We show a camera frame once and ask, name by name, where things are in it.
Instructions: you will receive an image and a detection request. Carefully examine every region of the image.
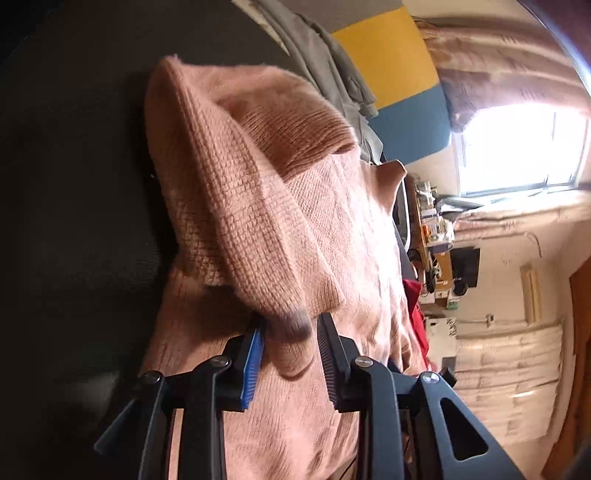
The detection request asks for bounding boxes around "grey garment on chair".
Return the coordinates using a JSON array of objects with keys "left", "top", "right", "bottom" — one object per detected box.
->
[{"left": 254, "top": 1, "right": 384, "bottom": 165}]

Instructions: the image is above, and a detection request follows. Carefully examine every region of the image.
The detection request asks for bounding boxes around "pink knitted sweater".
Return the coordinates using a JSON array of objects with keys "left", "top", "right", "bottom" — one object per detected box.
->
[{"left": 143, "top": 57, "right": 426, "bottom": 479}]

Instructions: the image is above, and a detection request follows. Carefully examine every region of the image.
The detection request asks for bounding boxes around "wooden desk with clutter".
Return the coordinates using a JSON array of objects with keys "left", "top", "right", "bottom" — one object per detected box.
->
[{"left": 405, "top": 176, "right": 457, "bottom": 310}]

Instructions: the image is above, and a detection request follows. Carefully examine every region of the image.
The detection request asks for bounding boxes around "red knitted sweater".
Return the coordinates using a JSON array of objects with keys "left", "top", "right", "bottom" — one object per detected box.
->
[{"left": 403, "top": 279, "right": 431, "bottom": 368}]

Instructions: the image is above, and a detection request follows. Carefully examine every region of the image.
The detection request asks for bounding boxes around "patterned window curtain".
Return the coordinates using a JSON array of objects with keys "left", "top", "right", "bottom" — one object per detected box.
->
[{"left": 415, "top": 18, "right": 590, "bottom": 133}]

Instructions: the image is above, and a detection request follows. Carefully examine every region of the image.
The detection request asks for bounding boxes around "black monitor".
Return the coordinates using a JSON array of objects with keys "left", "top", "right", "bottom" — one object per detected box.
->
[{"left": 450, "top": 246, "right": 480, "bottom": 297}]

